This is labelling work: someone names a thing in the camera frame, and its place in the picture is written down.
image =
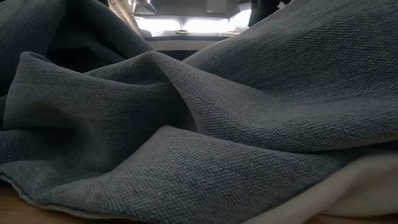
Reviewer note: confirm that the grey woven cloth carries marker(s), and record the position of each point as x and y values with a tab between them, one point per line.
217	109

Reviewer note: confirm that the white cloth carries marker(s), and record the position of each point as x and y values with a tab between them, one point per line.
357	189

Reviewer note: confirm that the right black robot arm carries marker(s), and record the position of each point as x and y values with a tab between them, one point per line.
264	11

